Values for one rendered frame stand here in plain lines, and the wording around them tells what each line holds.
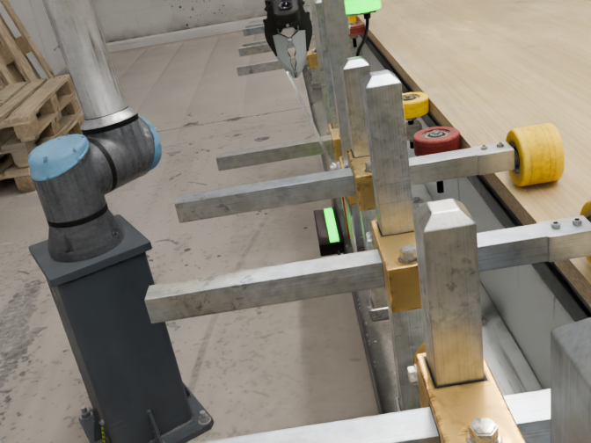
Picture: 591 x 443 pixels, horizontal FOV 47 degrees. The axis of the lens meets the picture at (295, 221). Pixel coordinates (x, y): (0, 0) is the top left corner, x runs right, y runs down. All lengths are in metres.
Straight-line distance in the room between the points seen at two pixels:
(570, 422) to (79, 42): 1.63
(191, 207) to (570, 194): 0.50
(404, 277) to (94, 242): 1.17
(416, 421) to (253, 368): 1.73
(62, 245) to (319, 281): 1.14
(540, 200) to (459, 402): 0.49
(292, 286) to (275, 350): 1.58
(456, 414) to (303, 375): 1.66
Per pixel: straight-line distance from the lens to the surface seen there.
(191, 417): 2.04
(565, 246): 0.74
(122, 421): 1.95
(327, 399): 2.04
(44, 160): 1.70
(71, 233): 1.74
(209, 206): 0.93
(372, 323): 1.07
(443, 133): 1.21
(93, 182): 1.72
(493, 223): 1.15
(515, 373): 1.09
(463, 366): 0.51
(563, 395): 0.23
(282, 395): 2.08
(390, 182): 0.70
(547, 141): 0.95
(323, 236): 1.34
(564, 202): 0.94
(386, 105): 0.67
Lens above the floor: 1.30
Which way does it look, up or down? 25 degrees down
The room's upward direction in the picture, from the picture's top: 10 degrees counter-clockwise
